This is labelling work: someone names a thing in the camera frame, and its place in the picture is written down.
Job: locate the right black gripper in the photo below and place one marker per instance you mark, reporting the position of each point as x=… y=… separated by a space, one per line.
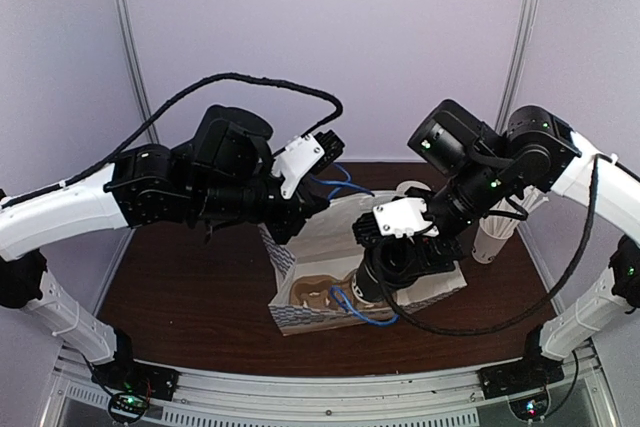
x=434 y=256

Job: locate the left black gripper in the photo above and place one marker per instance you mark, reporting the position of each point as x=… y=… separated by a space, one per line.
x=309 y=200

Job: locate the single black paper coffee cup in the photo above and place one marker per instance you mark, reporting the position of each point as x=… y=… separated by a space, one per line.
x=391 y=262

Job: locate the blue checkered paper bag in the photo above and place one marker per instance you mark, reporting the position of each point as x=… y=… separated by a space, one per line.
x=325 y=246

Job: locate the stack of paper coffee cups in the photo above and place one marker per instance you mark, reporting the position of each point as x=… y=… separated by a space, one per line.
x=405 y=186

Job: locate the brown cardboard cup carrier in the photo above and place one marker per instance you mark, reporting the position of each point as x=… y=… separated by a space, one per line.
x=313 y=292

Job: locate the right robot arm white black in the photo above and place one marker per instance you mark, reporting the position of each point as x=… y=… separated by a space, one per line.
x=537 y=149

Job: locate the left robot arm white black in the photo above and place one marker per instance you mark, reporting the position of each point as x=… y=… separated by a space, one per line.
x=225 y=175

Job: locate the white cup holding straws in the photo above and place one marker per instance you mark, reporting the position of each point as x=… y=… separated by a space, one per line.
x=487 y=246

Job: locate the bundle of wrapped white straws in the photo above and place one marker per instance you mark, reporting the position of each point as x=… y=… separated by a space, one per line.
x=506 y=215

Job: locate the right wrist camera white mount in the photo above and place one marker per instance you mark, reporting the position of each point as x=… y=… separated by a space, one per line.
x=402 y=218

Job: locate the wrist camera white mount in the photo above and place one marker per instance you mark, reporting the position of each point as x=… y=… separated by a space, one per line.
x=402 y=218
x=309 y=154

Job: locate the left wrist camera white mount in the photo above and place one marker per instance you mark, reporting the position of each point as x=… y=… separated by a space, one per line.
x=309 y=154

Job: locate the aluminium front rail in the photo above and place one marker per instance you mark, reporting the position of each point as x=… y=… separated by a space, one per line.
x=452 y=397

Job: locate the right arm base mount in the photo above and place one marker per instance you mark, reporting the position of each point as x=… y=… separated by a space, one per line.
x=519 y=376

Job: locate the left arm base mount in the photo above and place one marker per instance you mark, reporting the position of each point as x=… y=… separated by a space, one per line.
x=146 y=380

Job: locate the left aluminium frame post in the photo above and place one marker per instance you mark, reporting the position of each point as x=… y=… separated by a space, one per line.
x=132 y=59

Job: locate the aluminium frame post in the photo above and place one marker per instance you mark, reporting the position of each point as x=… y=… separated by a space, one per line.
x=132 y=59
x=526 y=21

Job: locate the right aluminium frame post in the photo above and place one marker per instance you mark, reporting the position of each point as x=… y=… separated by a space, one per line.
x=526 y=21

